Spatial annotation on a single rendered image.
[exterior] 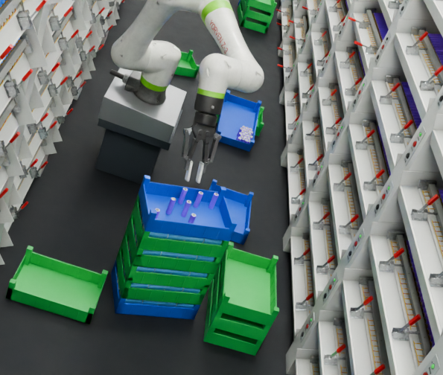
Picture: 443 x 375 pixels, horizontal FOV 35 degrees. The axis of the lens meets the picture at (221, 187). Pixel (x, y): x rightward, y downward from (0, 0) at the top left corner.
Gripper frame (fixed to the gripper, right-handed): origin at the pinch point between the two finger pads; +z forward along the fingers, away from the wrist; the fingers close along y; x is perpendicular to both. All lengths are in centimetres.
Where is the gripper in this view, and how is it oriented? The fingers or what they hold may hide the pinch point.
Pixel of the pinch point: (193, 172)
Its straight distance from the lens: 239.6
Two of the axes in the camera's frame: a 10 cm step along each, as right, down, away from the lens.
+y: -9.3, -1.4, -3.5
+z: -2.1, 9.6, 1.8
